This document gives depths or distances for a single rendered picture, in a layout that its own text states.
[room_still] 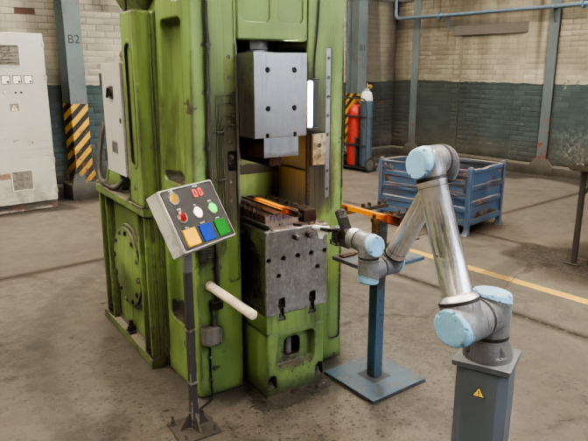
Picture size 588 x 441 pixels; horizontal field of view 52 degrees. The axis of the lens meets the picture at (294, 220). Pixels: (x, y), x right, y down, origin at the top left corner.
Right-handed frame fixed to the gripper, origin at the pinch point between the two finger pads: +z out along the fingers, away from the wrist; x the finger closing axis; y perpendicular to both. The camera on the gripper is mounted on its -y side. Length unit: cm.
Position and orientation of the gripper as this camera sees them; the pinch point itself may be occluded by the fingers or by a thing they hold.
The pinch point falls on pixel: (325, 223)
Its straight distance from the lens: 276.3
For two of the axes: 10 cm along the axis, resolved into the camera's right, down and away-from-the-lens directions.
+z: -5.5, -2.1, 8.1
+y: 0.0, 9.7, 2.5
